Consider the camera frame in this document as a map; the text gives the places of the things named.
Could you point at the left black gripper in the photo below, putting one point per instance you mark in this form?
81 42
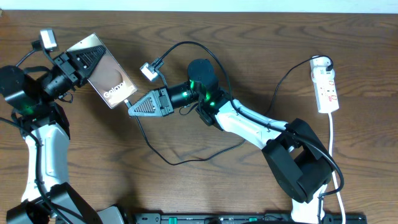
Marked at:
65 64

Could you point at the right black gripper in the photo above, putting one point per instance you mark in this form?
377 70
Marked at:
155 95

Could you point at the Galaxy S25 Ultra smartphone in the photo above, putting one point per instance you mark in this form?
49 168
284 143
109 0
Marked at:
109 79

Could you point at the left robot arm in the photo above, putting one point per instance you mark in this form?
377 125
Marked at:
32 92

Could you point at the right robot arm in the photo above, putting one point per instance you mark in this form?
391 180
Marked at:
298 160

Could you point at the white power strip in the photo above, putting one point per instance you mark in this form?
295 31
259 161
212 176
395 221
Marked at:
323 78

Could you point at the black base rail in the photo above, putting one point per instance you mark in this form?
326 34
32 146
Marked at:
147 218

